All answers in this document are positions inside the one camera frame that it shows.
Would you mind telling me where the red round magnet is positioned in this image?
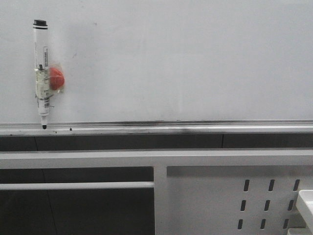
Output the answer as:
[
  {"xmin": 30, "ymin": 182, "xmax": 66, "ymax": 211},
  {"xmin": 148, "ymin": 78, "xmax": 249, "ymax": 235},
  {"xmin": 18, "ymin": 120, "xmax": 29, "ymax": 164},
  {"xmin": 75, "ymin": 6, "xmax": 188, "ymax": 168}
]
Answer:
[{"xmin": 49, "ymin": 63, "xmax": 65, "ymax": 94}]

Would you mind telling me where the white whiteboard marker pen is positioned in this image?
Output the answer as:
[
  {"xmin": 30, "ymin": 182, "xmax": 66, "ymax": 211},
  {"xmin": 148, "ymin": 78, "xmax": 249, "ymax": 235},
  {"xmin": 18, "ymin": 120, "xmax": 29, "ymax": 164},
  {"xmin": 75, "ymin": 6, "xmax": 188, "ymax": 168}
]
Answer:
[{"xmin": 32, "ymin": 20, "xmax": 52, "ymax": 130}]

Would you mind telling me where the large white whiteboard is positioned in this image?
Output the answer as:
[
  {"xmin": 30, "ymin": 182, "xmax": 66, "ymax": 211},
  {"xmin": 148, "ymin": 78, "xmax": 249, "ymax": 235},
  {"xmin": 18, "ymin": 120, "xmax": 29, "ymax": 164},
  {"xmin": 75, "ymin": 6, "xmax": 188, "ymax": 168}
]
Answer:
[{"xmin": 0, "ymin": 0, "xmax": 313, "ymax": 123}]

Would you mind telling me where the white plastic bin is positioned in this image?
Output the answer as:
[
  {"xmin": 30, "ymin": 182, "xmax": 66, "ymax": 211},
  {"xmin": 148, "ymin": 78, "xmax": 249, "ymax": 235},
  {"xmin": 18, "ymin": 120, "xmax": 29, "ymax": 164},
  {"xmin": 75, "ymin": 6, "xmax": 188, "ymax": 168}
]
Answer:
[{"xmin": 296, "ymin": 189, "xmax": 313, "ymax": 233}]

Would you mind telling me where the white metal pegboard frame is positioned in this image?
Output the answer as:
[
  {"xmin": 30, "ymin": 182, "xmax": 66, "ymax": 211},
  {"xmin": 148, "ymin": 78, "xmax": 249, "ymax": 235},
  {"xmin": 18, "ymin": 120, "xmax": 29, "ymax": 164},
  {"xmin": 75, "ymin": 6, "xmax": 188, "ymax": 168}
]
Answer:
[{"xmin": 0, "ymin": 149, "xmax": 313, "ymax": 235}]

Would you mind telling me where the aluminium whiteboard tray rail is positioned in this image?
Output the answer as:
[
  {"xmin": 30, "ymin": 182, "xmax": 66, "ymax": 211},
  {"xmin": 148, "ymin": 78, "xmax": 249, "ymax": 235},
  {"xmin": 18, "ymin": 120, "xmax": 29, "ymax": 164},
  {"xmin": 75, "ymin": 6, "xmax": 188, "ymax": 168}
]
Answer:
[{"xmin": 0, "ymin": 120, "xmax": 313, "ymax": 137}]

